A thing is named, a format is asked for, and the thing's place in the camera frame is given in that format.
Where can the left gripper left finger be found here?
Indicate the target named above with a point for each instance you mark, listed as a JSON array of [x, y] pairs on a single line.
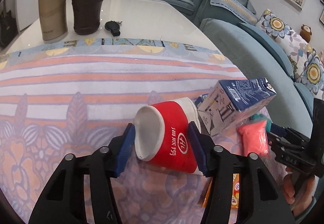
[[63, 197]]

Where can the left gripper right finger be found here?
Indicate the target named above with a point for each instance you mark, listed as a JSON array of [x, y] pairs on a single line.
[[260, 198]]

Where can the pink foam packet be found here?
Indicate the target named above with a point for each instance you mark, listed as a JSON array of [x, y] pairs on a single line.
[[254, 137]]

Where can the blue milk carton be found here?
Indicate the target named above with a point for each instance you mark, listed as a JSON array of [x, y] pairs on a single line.
[[232, 101]]

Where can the red paper cup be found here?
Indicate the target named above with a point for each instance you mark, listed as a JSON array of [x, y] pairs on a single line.
[[161, 135]]

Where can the person's right hand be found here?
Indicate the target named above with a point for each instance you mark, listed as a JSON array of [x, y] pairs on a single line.
[[301, 200]]

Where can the teal seat cushion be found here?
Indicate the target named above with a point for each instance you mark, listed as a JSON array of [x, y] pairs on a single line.
[[271, 46], [306, 96]]

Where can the floral sofa cushion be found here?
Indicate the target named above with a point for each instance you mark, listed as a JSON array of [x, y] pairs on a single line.
[[306, 63]]

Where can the teal fabric sofa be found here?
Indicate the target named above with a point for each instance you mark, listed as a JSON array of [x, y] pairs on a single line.
[[287, 109]]

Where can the pink floral table cloth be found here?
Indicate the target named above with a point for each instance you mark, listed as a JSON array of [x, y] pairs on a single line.
[[75, 96]]

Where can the brown monkey plush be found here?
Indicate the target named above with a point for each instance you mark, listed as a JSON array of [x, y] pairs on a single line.
[[306, 33]]

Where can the striped armrest cover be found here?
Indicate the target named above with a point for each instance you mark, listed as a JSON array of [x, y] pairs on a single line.
[[231, 11]]

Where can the black acoustic guitar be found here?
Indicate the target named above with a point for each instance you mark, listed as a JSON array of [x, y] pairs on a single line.
[[9, 28]]

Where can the black car key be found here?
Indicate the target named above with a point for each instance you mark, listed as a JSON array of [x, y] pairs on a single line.
[[113, 27]]

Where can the dark brown cup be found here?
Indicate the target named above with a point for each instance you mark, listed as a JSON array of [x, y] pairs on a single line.
[[86, 16]]

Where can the white coffee table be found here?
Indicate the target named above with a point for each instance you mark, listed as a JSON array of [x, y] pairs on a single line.
[[140, 19]]

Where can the gold thermos bottle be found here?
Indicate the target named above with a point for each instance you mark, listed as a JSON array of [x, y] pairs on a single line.
[[52, 17]]

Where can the tall black picture frame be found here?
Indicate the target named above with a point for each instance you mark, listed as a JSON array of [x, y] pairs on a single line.
[[321, 19]]

